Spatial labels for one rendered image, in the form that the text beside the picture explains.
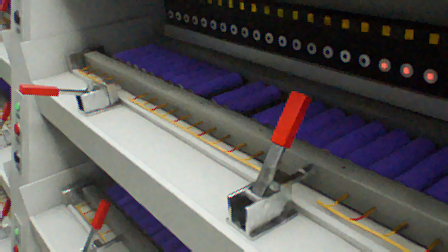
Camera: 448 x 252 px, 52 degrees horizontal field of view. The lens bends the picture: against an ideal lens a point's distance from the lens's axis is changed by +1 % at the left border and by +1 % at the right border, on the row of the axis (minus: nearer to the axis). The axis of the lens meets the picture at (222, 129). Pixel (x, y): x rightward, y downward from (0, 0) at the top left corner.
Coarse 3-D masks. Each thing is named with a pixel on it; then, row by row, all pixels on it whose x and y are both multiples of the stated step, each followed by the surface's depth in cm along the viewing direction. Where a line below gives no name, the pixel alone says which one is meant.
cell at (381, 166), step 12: (408, 144) 34; (420, 144) 33; (432, 144) 34; (396, 156) 32; (408, 156) 32; (420, 156) 33; (372, 168) 31; (384, 168) 31; (396, 168) 31; (408, 168) 32
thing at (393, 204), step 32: (96, 64) 58; (160, 96) 47; (192, 96) 44; (224, 128) 39; (256, 128) 37; (288, 160) 34; (320, 160) 32; (352, 192) 30; (384, 192) 28; (416, 192) 28; (384, 224) 28; (416, 224) 26
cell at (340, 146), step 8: (360, 128) 36; (368, 128) 36; (376, 128) 36; (384, 128) 37; (344, 136) 35; (352, 136) 35; (360, 136) 35; (368, 136) 36; (376, 136) 36; (328, 144) 35; (336, 144) 34; (344, 144) 34; (352, 144) 35; (360, 144) 35; (336, 152) 34; (344, 152) 34
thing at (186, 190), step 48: (48, 48) 60; (96, 48) 62; (240, 48) 53; (48, 96) 55; (384, 96) 39; (432, 96) 36; (96, 144) 46; (144, 144) 41; (144, 192) 39; (192, 192) 34; (192, 240) 34; (240, 240) 28; (288, 240) 28; (336, 240) 28; (384, 240) 27
